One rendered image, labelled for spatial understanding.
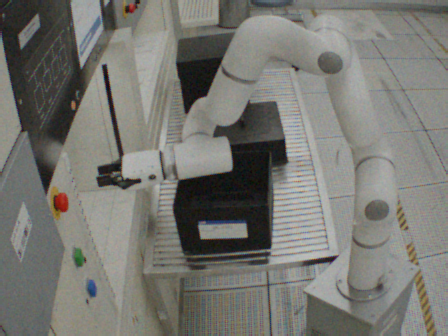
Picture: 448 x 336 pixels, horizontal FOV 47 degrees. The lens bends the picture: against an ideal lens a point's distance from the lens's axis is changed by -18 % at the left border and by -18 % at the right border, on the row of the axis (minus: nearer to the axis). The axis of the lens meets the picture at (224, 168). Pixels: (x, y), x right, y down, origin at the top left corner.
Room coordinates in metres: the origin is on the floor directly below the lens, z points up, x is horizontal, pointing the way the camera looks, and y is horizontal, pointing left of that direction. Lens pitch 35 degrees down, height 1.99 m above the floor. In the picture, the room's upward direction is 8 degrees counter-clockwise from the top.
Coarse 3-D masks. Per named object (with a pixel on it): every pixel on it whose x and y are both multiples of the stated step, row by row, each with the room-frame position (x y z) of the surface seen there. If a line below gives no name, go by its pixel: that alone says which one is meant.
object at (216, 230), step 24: (240, 168) 1.61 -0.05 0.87; (264, 168) 1.60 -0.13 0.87; (192, 192) 1.63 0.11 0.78; (216, 192) 1.61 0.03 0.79; (240, 192) 1.58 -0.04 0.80; (264, 192) 1.60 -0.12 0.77; (192, 216) 1.36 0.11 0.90; (216, 216) 1.35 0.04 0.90; (240, 216) 1.34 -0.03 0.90; (264, 216) 1.33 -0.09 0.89; (192, 240) 1.36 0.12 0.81; (216, 240) 1.35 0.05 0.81; (240, 240) 1.34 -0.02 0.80; (264, 240) 1.33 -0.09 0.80
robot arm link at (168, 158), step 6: (168, 150) 1.21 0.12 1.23; (162, 156) 1.20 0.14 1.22; (168, 156) 1.19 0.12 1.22; (174, 156) 1.20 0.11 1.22; (168, 162) 1.18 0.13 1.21; (174, 162) 1.18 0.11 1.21; (168, 168) 1.18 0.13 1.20; (174, 168) 1.18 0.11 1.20; (168, 174) 1.18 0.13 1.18; (174, 174) 1.17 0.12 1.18; (168, 180) 1.18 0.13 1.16
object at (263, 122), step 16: (256, 112) 1.97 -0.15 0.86; (272, 112) 1.96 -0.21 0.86; (224, 128) 1.88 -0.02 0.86; (240, 128) 1.87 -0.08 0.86; (256, 128) 1.85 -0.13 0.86; (272, 128) 1.84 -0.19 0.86; (240, 144) 1.77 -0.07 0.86; (256, 144) 1.77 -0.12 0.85; (272, 144) 1.76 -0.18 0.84; (272, 160) 1.76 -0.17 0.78; (288, 160) 1.77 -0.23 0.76
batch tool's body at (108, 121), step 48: (0, 0) 0.85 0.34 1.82; (48, 0) 1.10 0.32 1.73; (96, 48) 1.43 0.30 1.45; (96, 96) 1.59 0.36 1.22; (48, 144) 0.93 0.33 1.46; (96, 144) 1.60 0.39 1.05; (144, 144) 1.61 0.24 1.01; (48, 192) 0.87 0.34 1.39; (96, 192) 1.59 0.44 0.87; (144, 192) 1.68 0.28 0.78; (96, 240) 1.33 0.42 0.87; (144, 288) 1.31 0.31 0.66
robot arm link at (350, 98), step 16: (320, 16) 1.19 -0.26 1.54; (336, 16) 1.21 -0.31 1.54; (352, 48) 1.16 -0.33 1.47; (352, 64) 1.14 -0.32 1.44; (336, 80) 1.13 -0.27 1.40; (352, 80) 1.11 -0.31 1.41; (336, 96) 1.11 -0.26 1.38; (352, 96) 1.09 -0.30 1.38; (368, 96) 1.10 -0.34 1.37; (336, 112) 1.11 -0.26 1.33; (352, 112) 1.08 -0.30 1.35; (368, 112) 1.08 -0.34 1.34; (352, 128) 1.08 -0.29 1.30; (368, 128) 1.08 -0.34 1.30; (352, 144) 1.10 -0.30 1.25; (368, 144) 1.09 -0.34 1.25; (384, 144) 1.14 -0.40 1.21
